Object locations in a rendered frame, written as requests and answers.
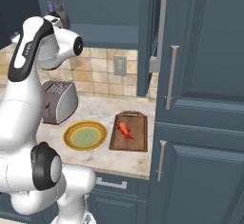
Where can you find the blue base cupboard door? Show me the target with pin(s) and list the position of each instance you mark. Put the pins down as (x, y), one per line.
(117, 210)

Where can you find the blue drawer front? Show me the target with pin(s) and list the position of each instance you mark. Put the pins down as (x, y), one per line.
(127, 191)

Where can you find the silver and maroon toaster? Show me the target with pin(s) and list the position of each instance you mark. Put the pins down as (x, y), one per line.
(60, 102)

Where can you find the brown wooden cutting board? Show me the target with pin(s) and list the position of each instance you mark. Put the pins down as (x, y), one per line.
(138, 135)

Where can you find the open blue cabinet door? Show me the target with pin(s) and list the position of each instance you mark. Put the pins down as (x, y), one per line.
(158, 27)

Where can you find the yellow and green plate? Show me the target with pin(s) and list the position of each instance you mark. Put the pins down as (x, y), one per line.
(85, 135)

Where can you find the blue wall cabinet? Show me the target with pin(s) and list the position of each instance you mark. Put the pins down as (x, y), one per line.
(105, 8)

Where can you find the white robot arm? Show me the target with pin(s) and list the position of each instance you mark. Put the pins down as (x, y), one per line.
(22, 119)

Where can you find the dark blue cabinet door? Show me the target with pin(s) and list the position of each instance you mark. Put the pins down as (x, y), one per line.
(16, 8)

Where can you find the blue condiment bottle black cap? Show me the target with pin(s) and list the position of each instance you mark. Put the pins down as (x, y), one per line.
(51, 5)

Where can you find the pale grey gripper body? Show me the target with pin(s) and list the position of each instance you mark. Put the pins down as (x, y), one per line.
(64, 16)

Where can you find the grey wall outlet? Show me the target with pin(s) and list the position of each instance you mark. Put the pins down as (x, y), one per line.
(120, 65)

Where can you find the tall blue cupboard door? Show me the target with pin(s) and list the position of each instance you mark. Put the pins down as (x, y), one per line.
(209, 50)

